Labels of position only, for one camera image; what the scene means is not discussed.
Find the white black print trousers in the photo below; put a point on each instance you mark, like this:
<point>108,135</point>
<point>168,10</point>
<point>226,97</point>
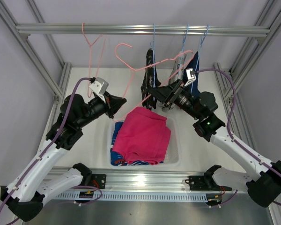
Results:
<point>177,72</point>

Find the aluminium frame struts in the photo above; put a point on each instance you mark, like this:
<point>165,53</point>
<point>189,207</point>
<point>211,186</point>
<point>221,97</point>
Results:
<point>256,73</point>
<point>25,44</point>

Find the aluminium hanging rail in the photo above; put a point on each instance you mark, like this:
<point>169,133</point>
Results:
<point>125,29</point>

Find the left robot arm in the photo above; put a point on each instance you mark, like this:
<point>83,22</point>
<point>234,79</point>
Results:
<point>28,194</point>

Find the left aluminium frame struts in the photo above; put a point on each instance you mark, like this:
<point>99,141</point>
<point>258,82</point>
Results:
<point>25,44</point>

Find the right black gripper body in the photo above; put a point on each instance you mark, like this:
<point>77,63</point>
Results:
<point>181,99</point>

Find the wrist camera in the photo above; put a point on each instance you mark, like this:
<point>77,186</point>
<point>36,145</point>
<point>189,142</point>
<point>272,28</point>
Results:
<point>98,86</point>
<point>191,76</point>

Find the white plastic basket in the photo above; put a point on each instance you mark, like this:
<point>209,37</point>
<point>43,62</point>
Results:
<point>173,154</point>

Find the black white patterned trousers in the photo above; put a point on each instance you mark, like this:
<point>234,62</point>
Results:
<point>150,80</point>

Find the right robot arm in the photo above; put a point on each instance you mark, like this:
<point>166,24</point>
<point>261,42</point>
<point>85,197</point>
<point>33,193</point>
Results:
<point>262,177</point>

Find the pink trousers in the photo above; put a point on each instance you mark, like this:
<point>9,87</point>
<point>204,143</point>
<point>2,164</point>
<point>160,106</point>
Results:
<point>142,114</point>

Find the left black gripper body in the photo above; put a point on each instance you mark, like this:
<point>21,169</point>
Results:
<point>96,108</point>

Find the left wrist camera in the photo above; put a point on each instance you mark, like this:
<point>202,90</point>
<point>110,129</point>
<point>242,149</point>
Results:
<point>98,86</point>

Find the right aluminium frame struts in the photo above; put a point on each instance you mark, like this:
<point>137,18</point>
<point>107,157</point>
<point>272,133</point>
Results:
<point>256,73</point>

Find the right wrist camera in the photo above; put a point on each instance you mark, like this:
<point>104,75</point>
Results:
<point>191,76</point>

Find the blue hanger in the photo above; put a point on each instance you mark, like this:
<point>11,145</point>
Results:
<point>153,50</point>
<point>184,38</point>
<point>194,88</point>

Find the white slotted cable duct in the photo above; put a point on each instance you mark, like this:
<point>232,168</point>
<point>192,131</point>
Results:
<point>133,196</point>

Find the pink hanger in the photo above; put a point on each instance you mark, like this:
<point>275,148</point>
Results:
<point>134,70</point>
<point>90,44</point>

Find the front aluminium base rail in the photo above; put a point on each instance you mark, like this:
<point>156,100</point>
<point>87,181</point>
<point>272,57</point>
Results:
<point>146,181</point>

